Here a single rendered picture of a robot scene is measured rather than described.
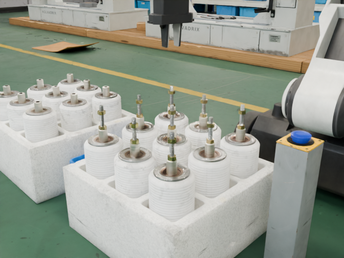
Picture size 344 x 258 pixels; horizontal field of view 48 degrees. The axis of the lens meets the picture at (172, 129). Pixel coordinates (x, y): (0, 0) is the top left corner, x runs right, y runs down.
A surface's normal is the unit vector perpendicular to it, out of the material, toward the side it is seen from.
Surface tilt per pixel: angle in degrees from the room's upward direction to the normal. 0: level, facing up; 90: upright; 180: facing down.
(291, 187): 90
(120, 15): 90
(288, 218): 90
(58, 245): 0
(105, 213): 90
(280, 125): 45
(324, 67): 57
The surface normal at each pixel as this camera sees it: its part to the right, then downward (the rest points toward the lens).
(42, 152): 0.68, 0.27
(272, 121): -0.48, -0.46
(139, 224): -0.70, 0.27
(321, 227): 0.00, -0.93
